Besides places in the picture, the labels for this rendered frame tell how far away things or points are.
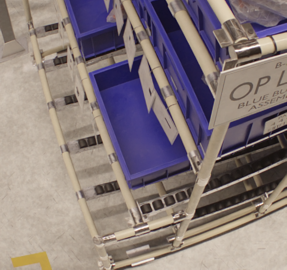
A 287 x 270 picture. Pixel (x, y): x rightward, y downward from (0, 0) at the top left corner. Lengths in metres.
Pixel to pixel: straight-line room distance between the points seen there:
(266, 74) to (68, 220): 1.66
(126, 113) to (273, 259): 1.07
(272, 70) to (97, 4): 1.20
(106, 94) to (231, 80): 0.98
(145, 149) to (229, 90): 0.85
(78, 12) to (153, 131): 0.55
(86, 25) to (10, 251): 1.10
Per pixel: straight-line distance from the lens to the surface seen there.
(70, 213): 2.44
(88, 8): 2.01
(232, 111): 1.00
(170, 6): 1.13
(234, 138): 1.32
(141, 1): 1.43
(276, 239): 2.48
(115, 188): 2.03
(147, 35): 1.54
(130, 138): 1.74
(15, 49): 2.80
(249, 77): 0.90
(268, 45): 0.86
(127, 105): 1.79
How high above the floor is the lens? 2.34
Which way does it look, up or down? 66 degrees down
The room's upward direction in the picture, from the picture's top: 4 degrees clockwise
